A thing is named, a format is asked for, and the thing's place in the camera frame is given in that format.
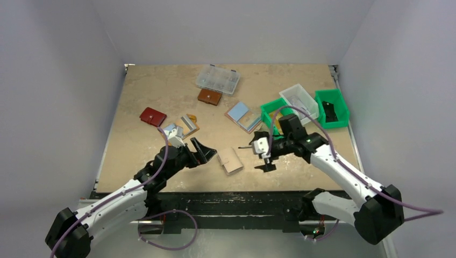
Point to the green bin with yellow items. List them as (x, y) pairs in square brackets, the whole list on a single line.
[(268, 111)]

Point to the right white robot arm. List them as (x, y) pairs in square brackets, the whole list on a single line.
[(371, 208)]

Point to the brown leather card holder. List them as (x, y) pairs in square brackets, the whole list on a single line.
[(209, 96)]

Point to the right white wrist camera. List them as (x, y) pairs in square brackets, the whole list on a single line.
[(261, 148)]

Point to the green bin with black item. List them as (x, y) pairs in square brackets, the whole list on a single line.
[(333, 111)]

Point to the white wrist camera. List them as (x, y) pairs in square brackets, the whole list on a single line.
[(174, 138), (261, 148)]

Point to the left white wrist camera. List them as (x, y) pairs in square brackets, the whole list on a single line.
[(174, 138)]

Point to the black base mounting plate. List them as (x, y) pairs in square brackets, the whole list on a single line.
[(248, 210)]

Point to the open orange card holder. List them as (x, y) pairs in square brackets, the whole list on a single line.
[(184, 126)]

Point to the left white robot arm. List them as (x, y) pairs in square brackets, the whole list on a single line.
[(121, 206)]

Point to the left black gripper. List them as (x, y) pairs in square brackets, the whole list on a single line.
[(194, 155)]

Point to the clear plastic organizer box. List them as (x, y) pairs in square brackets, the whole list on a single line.
[(218, 79)]

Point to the open pink card holder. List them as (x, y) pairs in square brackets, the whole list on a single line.
[(244, 117)]

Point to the red leather card holder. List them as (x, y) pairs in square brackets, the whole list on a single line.
[(152, 117)]

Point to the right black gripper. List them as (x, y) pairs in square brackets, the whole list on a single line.
[(268, 156)]

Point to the white plastic bin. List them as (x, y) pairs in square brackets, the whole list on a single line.
[(298, 97)]

